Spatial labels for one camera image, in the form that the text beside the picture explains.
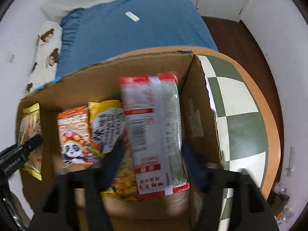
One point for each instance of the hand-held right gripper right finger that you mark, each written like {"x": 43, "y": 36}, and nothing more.
{"x": 195, "y": 172}

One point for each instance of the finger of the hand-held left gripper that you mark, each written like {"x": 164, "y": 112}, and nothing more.
{"x": 30, "y": 145}

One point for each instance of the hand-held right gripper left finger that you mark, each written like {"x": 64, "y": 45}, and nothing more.
{"x": 113, "y": 160}

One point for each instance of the golden biscuit stick packet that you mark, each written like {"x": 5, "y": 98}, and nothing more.
{"x": 30, "y": 125}

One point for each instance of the red and white snack packet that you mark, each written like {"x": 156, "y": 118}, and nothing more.
{"x": 149, "y": 125}

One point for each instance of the cardboard box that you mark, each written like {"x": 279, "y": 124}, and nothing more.
{"x": 120, "y": 77}

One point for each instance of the yellow packet with black script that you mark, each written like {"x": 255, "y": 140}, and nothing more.
{"x": 105, "y": 122}

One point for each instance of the orange panda snack packet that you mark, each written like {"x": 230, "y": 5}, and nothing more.
{"x": 74, "y": 134}

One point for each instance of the green checkered tablecloth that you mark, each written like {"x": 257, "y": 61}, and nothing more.
{"x": 240, "y": 125}

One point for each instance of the pile of scattered wrappers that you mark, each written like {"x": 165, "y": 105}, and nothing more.
{"x": 281, "y": 202}

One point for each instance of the bear print pillow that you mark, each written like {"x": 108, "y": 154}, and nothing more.
{"x": 48, "y": 53}

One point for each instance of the blue bed sheet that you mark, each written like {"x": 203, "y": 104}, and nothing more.
{"x": 144, "y": 36}

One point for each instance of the white remote control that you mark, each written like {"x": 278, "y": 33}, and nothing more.
{"x": 132, "y": 16}

